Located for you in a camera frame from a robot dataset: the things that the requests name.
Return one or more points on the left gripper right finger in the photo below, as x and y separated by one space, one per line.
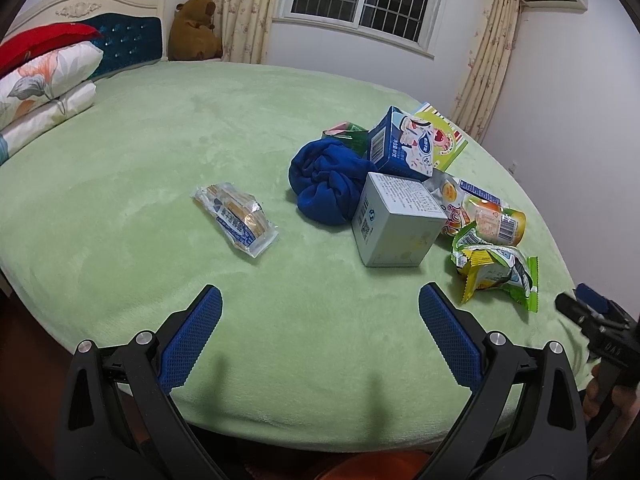
523 419

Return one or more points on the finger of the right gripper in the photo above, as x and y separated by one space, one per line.
575 310
595 301

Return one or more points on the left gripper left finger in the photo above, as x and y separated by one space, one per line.
117 419

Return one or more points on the yellow green chip bag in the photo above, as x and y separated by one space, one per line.
487 266

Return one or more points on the orange white snack packet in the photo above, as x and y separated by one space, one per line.
464 203

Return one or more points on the grey blue cardboard box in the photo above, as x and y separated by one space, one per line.
396 222

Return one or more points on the green yellow picture book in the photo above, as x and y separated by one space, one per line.
449 140

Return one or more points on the clear biscuit wrapper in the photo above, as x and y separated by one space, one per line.
239 216

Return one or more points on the blue milk carton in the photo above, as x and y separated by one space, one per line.
402 145

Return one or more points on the green pink snack bag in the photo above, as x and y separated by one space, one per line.
352 135

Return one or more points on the blue cloth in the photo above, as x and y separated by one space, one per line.
327 178

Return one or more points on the green bed blanket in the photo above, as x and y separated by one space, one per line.
101 238

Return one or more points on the right floral curtain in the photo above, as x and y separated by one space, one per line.
489 56

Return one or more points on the floral curtain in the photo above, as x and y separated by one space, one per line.
244 27
489 56

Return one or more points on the lower white floral pillow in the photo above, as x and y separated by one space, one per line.
26 129

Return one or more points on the red pillow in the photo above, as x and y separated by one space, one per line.
40 40

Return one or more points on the brown teddy bear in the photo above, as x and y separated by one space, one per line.
192 37

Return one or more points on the cream and teal headboard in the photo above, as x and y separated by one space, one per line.
132 32

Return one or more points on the left floral curtain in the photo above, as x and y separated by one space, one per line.
244 27

